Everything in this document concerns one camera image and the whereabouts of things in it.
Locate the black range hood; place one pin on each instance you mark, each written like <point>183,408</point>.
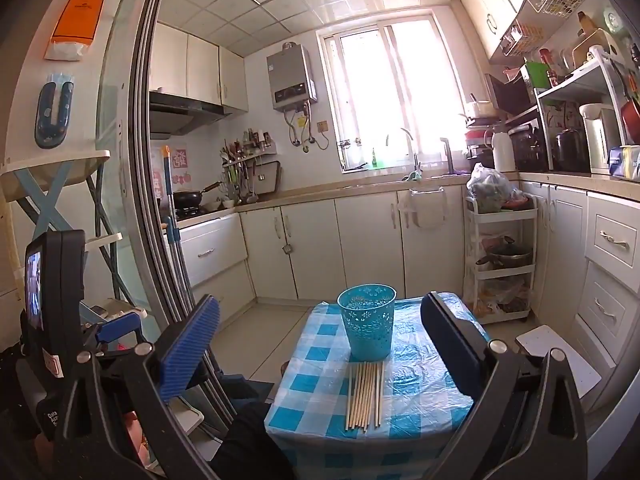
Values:
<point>175,110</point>

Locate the blue checkered tablecloth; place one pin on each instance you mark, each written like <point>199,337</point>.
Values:
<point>310,385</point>

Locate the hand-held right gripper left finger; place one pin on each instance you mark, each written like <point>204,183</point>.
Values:
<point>187,340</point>

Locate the steel pot with lid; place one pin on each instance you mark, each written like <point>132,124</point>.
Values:
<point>510,255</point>

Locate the white hanging door bin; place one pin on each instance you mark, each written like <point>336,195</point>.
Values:
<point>425,210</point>

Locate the pale green wall clock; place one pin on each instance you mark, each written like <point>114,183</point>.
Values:
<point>614,21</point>

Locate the black wok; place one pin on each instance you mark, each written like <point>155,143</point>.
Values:
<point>187,199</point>

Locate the white lidded storage box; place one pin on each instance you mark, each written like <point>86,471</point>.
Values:
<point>187,417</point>

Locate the grey gas water heater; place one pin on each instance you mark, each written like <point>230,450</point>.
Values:
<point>290,75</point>

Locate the wooden cutting board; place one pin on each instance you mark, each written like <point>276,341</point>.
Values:
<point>590,47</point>

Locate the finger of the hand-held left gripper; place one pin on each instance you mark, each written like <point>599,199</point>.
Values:
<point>120,327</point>

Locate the white and blue shelf unit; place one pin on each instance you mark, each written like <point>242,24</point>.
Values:
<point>50,165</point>

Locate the person's leg in dark pants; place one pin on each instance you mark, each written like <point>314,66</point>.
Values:
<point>245,440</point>

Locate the white electric water boiler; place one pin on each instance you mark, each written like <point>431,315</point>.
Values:
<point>597,135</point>

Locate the white upper cabinets beside hood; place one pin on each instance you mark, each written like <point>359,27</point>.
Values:
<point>200,70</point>

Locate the red wall stickers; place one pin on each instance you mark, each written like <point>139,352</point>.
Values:
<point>177,165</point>

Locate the black microwave oven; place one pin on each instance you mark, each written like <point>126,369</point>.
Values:
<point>510,92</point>

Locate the orange paper bag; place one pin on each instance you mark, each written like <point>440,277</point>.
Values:
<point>77,15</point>

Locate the blue food packet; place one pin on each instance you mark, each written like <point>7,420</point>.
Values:
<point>625,160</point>

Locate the white rolling cart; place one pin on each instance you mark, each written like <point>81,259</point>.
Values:
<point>472,260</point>

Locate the group of wooden chopsticks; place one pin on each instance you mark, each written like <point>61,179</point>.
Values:
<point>362,395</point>

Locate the green cutting board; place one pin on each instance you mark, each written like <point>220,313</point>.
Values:
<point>537,75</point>

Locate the straight dark faucet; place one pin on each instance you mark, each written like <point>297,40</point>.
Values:
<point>448,157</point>

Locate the white thermos jug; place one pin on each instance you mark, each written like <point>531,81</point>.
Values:
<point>504,152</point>

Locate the white upper cabinets above rack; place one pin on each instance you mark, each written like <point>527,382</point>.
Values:
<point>487,5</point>

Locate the kitchen window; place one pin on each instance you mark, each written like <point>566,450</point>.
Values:
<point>390,90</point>

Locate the curved sink faucet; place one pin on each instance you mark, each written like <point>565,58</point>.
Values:
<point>415,160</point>

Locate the blue hanging slippers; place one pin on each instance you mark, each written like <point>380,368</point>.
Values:
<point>47,120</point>

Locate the white step stool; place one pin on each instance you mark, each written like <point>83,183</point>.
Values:
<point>550,345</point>

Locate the hanging metal tray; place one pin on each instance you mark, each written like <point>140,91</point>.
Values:
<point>270,177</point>

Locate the white enamel pot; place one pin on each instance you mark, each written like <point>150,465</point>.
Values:
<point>480,109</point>

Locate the white lower kitchen cabinets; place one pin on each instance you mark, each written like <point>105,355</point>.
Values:
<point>310,245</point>

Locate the red frying pan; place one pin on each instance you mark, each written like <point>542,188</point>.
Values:
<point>632,117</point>

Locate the plastic bag of vegetables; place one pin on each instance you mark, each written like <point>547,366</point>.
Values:
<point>492,187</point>

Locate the white counter shelf rack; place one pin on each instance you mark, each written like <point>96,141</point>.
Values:
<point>570,85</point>

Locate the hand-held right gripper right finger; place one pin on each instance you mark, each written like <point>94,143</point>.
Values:
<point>450,345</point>

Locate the blue plastic perforated basket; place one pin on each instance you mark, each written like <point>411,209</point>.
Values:
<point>367,330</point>

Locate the wall utensil rack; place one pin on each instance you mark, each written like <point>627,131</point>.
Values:
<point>240,160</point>

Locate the wall power socket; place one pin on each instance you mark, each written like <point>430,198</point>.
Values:
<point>322,126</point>

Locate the sliding glass door frame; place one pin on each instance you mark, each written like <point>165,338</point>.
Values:
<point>142,160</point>

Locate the green bottle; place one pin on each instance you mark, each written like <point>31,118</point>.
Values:
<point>373,159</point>

